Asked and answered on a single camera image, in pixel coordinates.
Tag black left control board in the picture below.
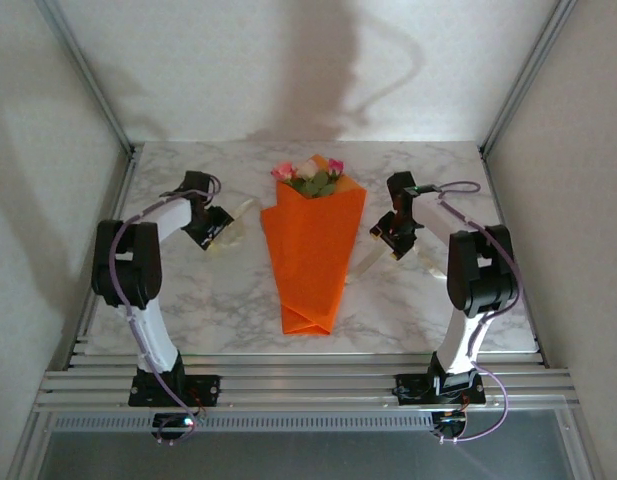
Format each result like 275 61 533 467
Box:
151 412 198 442

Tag black right control board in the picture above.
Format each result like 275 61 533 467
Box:
431 409 469 440

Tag aluminium rail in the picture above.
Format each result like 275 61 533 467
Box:
480 147 548 366
62 144 142 371

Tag orange wrapping paper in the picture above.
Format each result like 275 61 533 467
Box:
260 153 367 337

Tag aluminium base rail beams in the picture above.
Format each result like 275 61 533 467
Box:
32 352 580 414

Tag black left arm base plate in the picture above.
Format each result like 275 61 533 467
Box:
128 372 222 407

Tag aluminium right side rail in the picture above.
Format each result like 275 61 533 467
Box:
480 147 548 366

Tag black control board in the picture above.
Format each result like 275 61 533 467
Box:
151 412 198 442
431 409 469 440

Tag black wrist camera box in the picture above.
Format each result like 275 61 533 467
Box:
182 170 214 195
386 171 418 197

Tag grey slotted cable duct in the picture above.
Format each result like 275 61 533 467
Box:
52 412 435 434

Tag aluminium left frame post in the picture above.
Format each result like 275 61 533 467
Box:
35 0 135 154

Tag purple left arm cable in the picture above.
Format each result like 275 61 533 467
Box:
109 174 224 446

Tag aluminium frame post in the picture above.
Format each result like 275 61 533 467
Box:
479 0 580 157
35 0 135 154

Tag white pink-edged fake rose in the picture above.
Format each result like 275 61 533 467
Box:
294 158 322 196

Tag aluminium right frame post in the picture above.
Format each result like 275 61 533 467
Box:
479 0 580 157

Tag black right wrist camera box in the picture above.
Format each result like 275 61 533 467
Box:
386 171 418 197

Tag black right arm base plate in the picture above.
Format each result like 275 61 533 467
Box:
395 372 488 406

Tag coral pink fake rose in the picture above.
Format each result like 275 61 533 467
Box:
271 162 304 194

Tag cream printed ribbon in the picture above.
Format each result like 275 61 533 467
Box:
207 197 448 282

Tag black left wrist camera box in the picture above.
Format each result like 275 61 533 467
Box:
182 170 214 195

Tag aluminium left side rail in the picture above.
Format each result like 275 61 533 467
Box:
62 144 142 371

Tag magenta fake rose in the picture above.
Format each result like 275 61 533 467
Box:
321 158 346 197

